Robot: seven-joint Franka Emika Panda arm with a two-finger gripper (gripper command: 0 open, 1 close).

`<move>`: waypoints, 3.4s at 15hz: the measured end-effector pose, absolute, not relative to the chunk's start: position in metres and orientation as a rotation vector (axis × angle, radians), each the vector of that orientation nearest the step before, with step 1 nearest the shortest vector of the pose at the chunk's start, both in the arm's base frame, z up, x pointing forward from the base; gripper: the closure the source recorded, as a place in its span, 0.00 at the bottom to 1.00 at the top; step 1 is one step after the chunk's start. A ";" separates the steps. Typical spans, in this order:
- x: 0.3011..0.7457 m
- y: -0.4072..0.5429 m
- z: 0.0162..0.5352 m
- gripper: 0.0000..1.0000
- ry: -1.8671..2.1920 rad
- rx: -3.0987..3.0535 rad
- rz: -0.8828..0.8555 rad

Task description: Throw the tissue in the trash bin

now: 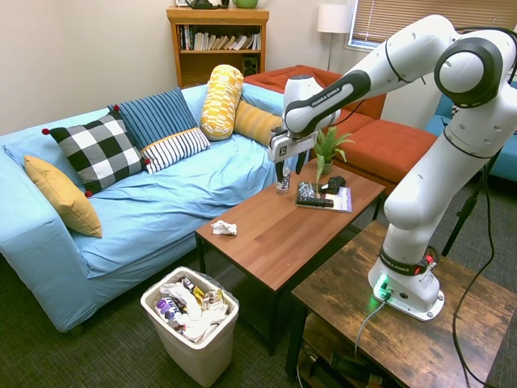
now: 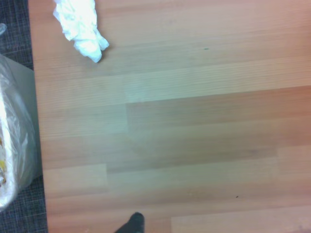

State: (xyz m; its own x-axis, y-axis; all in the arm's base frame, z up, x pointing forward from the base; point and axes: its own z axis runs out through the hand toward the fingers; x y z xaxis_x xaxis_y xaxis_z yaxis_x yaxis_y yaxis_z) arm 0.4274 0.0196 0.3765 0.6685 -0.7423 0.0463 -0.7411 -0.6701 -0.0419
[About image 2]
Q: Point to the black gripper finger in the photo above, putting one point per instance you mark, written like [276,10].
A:
[134,224]

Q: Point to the white tissue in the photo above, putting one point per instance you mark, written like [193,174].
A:
[81,29]

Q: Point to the white lined trash bin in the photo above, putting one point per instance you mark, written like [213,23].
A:
[14,136]

